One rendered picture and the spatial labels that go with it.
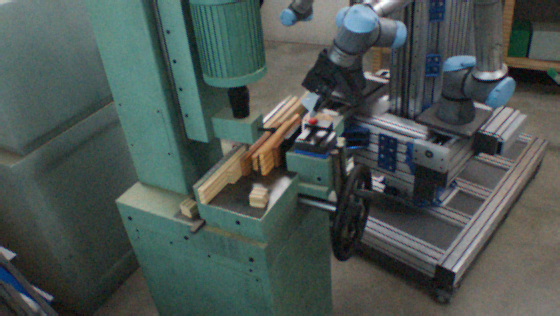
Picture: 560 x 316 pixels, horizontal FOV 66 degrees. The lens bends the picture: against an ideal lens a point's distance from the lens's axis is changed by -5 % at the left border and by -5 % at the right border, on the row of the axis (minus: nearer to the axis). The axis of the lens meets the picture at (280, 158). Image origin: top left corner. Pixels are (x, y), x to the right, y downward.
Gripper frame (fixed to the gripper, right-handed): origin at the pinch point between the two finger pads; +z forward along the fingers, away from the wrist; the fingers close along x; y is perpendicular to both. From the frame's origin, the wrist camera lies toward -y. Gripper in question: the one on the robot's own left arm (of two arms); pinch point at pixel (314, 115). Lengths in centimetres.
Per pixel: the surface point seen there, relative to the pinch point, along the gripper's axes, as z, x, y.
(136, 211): 47, 34, 30
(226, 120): 7.9, 15.2, 19.3
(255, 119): 3.9, 12.2, 12.5
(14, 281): 68, 69, 47
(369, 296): 85, -25, -61
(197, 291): 64, 34, 0
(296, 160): 9.2, 10.5, -3.5
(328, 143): 0.1, 6.9, -8.3
